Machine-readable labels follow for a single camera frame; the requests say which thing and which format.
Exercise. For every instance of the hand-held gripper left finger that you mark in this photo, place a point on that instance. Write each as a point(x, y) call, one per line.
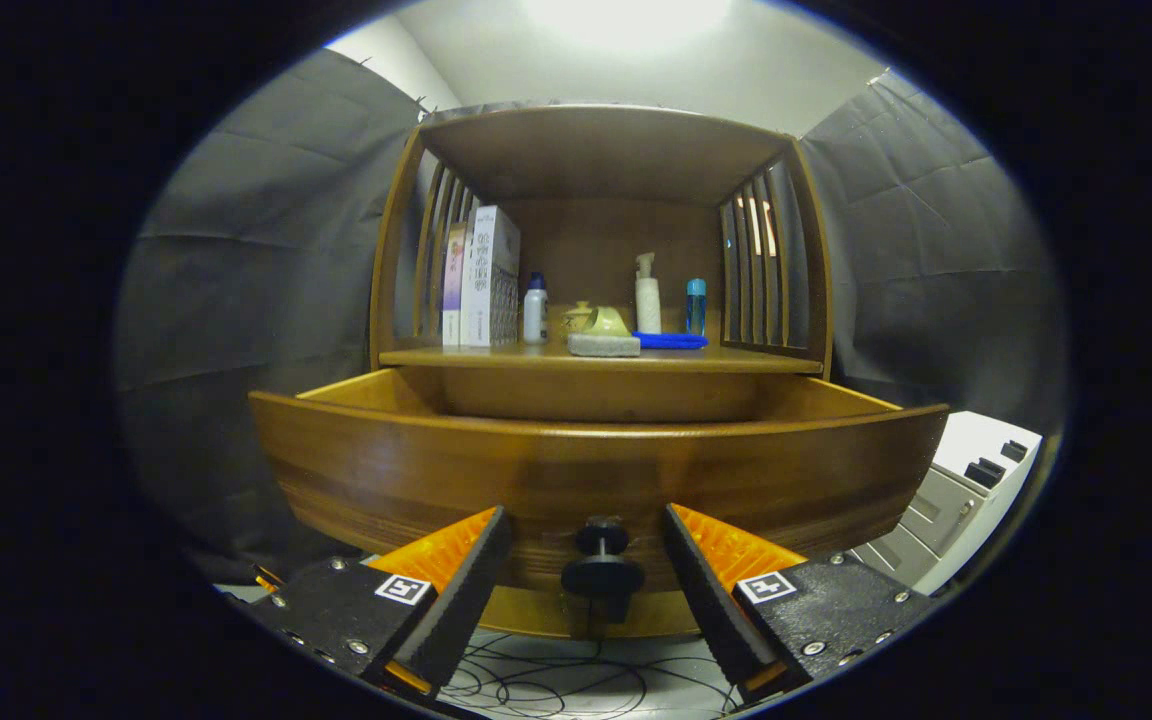
point(466, 590)

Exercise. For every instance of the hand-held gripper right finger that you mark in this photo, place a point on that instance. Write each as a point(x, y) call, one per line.
point(711, 600)

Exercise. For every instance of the black drawer knob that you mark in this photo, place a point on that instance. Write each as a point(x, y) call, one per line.
point(603, 577)

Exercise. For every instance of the wooden drawer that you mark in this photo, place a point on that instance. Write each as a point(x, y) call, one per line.
point(416, 470)

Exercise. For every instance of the green scrub brush grey pad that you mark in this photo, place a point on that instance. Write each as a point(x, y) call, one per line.
point(604, 345)

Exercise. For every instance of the wooden countertop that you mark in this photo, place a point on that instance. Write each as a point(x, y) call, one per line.
point(496, 356)

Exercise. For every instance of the white plastic drawer unit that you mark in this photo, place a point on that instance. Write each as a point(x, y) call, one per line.
point(976, 470)

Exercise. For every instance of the orange black tool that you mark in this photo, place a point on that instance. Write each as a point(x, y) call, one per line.
point(268, 580)

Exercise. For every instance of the blue folded cloth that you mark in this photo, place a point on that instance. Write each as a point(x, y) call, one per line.
point(676, 341)

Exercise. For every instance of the white bottle blue cap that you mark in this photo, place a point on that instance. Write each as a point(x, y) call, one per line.
point(535, 315)

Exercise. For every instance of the clear blue bottle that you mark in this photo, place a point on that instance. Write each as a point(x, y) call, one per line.
point(696, 310)

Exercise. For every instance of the yellow lidded teacup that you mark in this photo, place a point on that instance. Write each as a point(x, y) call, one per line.
point(578, 315)

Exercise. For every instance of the thin purple book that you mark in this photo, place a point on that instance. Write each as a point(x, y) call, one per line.
point(452, 290)

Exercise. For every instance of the white pump bottle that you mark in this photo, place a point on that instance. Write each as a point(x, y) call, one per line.
point(648, 305)

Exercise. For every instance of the thick white book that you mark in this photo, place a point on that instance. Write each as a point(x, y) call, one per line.
point(481, 280)

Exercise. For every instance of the black backdrop cloth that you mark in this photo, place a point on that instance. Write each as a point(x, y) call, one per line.
point(256, 300)

